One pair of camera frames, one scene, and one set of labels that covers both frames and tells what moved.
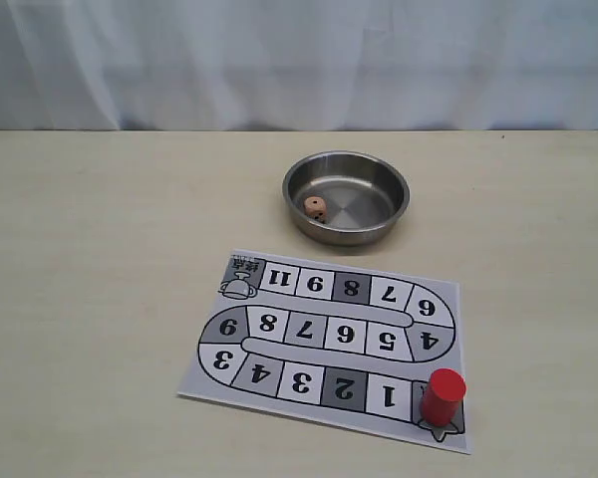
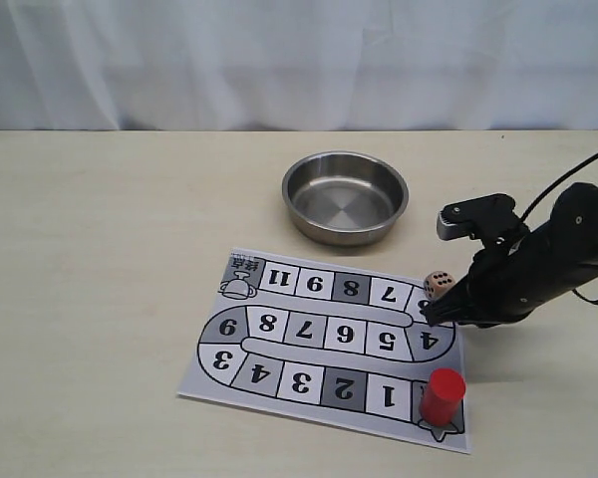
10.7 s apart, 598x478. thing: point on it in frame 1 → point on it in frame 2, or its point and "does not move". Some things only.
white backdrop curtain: x=298 y=65 does not move
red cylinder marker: x=446 y=387 does not move
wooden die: x=316 y=208 → x=437 y=282
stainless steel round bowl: x=345 y=198 does not move
